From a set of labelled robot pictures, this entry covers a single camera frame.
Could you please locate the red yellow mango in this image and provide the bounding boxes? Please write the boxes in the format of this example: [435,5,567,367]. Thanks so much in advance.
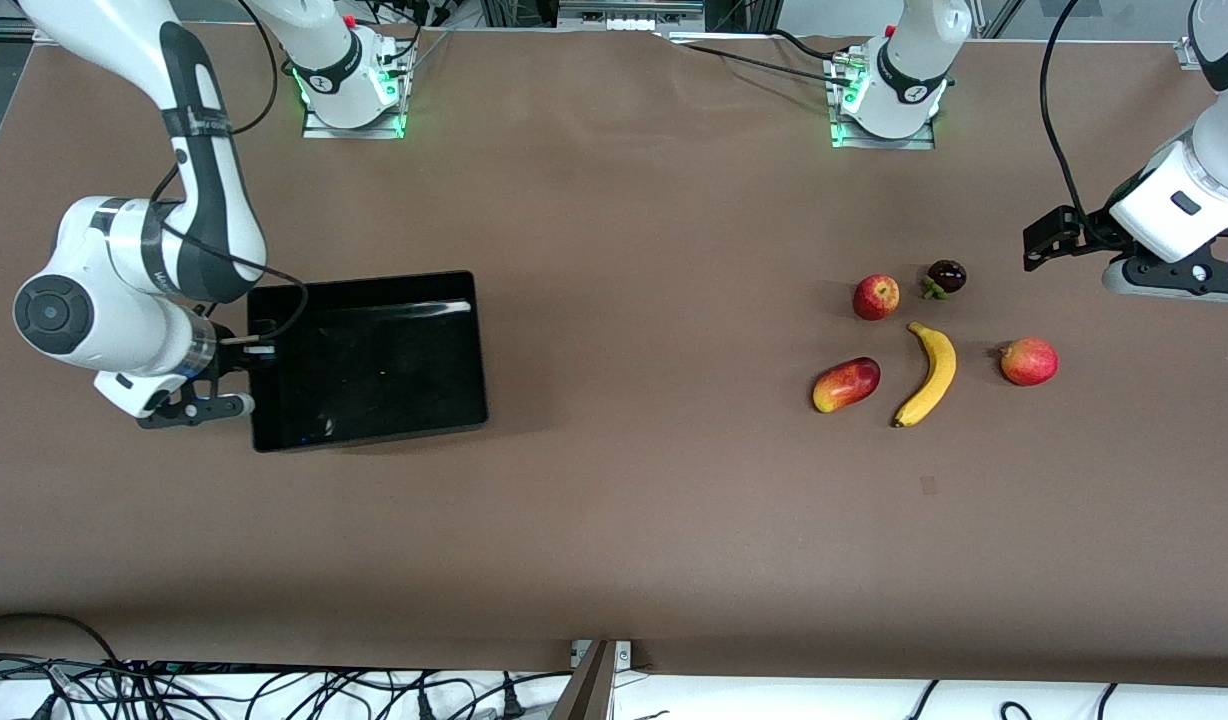
[812,357,882,414]

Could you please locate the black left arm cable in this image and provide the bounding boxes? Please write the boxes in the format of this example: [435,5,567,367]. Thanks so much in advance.
[1039,0,1115,231]

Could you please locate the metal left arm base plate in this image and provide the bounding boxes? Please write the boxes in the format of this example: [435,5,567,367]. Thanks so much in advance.
[826,45,937,151]

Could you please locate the dark angled post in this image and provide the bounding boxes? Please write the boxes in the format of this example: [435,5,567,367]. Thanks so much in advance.
[549,640,617,720]

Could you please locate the red yellow round fruit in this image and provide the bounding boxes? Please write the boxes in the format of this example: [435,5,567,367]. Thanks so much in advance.
[999,337,1060,388]

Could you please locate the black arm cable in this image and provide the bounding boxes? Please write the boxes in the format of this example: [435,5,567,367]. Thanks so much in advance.
[154,0,310,346]
[1039,0,1115,231]

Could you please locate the red apple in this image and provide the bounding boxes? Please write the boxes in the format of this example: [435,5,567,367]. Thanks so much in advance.
[853,274,901,321]

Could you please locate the long black table cable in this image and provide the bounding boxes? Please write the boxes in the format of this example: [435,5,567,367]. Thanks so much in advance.
[686,42,855,83]

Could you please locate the yellow banana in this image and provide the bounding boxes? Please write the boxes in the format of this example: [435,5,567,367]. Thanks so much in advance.
[893,321,958,429]

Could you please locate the dark purple mangosteen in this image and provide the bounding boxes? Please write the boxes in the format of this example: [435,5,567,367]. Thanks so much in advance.
[922,259,968,301]

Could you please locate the black plastic box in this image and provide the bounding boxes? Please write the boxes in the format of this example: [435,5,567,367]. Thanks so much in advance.
[246,270,490,454]

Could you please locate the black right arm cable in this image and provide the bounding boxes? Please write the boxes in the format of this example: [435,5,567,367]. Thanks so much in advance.
[154,0,310,346]

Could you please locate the grey background equipment box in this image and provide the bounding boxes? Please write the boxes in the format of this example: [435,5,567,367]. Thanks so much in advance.
[557,0,707,31]

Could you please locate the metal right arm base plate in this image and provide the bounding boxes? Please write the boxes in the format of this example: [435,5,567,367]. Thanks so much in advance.
[302,30,410,139]

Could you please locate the small metal table bracket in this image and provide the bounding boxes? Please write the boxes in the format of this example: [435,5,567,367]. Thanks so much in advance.
[571,640,635,669]

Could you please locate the black arched floor cable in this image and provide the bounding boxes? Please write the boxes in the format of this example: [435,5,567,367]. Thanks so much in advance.
[0,612,125,666]

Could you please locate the short black table cable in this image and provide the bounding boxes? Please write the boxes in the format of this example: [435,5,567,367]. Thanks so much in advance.
[769,28,850,61]

